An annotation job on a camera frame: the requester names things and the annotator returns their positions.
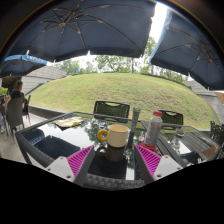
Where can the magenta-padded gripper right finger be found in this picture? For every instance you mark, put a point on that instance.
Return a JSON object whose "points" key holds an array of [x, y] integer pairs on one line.
{"points": [[155, 163]]}

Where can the dark mesh-back patio chair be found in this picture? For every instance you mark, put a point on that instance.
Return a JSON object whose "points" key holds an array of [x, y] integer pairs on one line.
{"points": [[171, 118], [111, 110]]}

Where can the black slim chair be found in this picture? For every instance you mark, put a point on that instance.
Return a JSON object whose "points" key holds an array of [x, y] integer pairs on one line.
{"points": [[27, 108]]}

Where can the person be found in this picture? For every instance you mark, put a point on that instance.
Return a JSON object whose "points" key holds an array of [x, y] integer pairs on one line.
{"points": [[17, 91]]}

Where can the large navy patio umbrella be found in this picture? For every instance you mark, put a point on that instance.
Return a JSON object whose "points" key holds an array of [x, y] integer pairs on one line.
{"points": [[100, 30]]}

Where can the grey wicker chair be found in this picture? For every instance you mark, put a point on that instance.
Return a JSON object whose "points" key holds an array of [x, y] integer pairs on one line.
{"points": [[15, 115]]}

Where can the red-capped drink bottle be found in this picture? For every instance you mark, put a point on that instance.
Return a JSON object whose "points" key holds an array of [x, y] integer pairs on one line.
{"points": [[153, 130]]}

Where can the beige patio umbrella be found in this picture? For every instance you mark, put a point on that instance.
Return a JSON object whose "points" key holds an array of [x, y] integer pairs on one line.
{"points": [[220, 97]]}

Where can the blue printed patio umbrella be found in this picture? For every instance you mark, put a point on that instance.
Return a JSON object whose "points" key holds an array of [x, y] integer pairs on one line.
{"points": [[20, 65]]}

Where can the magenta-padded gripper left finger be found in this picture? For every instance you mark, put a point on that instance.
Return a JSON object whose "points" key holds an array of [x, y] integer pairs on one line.
{"points": [[76, 163]]}

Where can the small round ashtray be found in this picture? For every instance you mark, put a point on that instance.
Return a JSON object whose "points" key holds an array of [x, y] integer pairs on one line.
{"points": [[180, 132]]}

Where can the navy umbrella with light-blue edge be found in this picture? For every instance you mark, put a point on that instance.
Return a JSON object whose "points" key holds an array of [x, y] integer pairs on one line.
{"points": [[190, 56]]}

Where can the yellow snack packet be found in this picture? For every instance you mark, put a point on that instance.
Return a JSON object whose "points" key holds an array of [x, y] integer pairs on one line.
{"points": [[69, 122]]}

